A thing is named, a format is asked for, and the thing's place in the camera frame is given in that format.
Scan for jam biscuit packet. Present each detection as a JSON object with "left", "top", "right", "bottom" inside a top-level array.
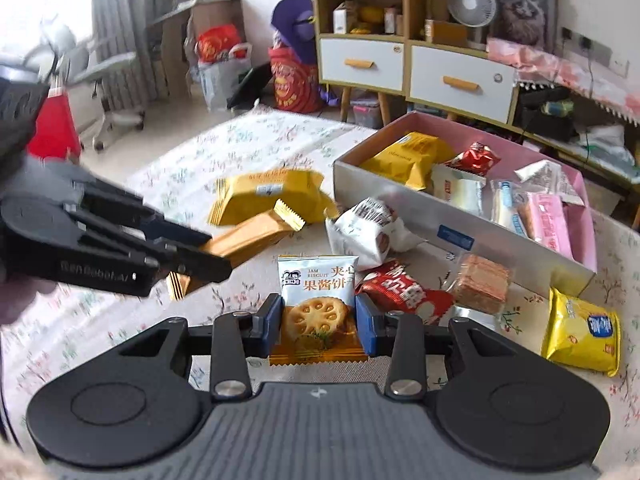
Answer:
[{"left": 269, "top": 256, "right": 368, "bottom": 366}]

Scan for long golden wafer bar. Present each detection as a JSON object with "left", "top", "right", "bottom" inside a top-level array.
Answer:
[{"left": 166, "top": 200, "right": 306, "bottom": 300}]

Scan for pink cracker pack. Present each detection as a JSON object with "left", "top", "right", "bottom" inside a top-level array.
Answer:
[{"left": 518, "top": 192, "right": 573, "bottom": 259}]

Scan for small red candy packet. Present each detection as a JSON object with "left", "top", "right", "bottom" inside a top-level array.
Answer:
[{"left": 445, "top": 142, "right": 501, "bottom": 177}]

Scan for floral tablecloth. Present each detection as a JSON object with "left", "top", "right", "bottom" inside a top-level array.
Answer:
[{"left": 0, "top": 104, "right": 640, "bottom": 470}]

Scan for red snack bag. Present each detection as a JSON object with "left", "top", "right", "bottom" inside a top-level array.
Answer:
[{"left": 357, "top": 259, "right": 454, "bottom": 325}]

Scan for clear wrapped brown biscuits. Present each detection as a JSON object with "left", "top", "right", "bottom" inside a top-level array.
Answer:
[{"left": 446, "top": 254, "right": 512, "bottom": 315}]

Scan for white triangular snack bag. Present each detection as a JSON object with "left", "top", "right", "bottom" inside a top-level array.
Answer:
[{"left": 326, "top": 197, "right": 425, "bottom": 271}]

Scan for white office chair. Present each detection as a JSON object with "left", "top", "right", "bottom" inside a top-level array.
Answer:
[{"left": 23, "top": 24, "right": 145, "bottom": 153}]

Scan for large yellow snack pack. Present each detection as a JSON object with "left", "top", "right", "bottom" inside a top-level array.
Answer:
[{"left": 208, "top": 168, "right": 338, "bottom": 226}]

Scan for yellow blue-label snack pack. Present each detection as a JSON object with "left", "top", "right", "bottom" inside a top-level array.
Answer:
[{"left": 540, "top": 287, "right": 622, "bottom": 377}]

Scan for pink silver cardboard box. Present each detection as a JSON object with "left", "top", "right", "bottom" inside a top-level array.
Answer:
[{"left": 333, "top": 112, "right": 597, "bottom": 296}]

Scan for pale wafer packs in box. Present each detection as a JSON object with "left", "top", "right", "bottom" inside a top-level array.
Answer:
[{"left": 431, "top": 165, "right": 527, "bottom": 237}]

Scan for yellow pack in box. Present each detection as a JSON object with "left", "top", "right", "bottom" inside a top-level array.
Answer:
[{"left": 360, "top": 131, "right": 456, "bottom": 191}]

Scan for red gift bag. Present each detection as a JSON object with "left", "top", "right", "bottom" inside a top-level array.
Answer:
[{"left": 269, "top": 47, "right": 322, "bottom": 114}]

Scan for white triangular bag in box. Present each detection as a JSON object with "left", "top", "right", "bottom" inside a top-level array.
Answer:
[{"left": 514, "top": 159, "right": 585, "bottom": 206}]

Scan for purple plush toy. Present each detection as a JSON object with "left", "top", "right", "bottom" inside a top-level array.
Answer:
[{"left": 269, "top": 0, "right": 340, "bottom": 108}]

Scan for white drawer cabinet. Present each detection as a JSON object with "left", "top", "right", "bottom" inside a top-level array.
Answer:
[{"left": 406, "top": 41, "right": 516, "bottom": 125}]

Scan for wooden shelf cabinet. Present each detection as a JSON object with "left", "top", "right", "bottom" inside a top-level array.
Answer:
[{"left": 314, "top": 0, "right": 426, "bottom": 125}]

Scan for white fan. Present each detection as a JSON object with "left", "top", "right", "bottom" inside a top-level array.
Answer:
[{"left": 447, "top": 0, "right": 497, "bottom": 44}]

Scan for framed cat picture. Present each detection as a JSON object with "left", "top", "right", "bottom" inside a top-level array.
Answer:
[{"left": 489, "top": 0, "right": 558, "bottom": 53}]

